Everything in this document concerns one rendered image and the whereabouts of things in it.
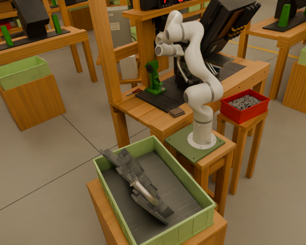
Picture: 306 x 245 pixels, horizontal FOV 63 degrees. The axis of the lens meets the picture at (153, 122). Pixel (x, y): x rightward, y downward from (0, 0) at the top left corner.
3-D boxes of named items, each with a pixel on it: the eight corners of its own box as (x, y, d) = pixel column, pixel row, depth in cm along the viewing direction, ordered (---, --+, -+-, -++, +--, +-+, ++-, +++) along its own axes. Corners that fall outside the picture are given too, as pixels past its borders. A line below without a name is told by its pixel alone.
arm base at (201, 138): (222, 141, 163) (225, 119, 152) (200, 154, 156) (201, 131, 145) (203, 127, 177) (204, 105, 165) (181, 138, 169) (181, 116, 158)
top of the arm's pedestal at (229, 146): (235, 148, 166) (236, 143, 164) (201, 171, 152) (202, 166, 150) (200, 126, 188) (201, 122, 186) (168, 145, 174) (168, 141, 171)
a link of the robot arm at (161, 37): (158, 16, 168) (152, 43, 197) (168, 35, 164) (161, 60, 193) (170, 12, 170) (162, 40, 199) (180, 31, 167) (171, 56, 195)
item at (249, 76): (267, 77, 257) (270, 63, 248) (163, 148, 181) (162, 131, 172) (255, 73, 266) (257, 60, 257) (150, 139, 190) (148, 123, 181)
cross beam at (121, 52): (210, 25, 270) (210, 17, 265) (110, 63, 204) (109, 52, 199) (206, 25, 273) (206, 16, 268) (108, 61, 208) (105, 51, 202)
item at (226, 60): (234, 61, 210) (234, 58, 208) (222, 67, 202) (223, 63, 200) (198, 51, 235) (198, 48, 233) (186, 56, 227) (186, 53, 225)
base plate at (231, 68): (246, 68, 248) (246, 66, 247) (168, 114, 192) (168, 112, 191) (212, 58, 275) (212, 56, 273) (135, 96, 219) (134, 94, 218)
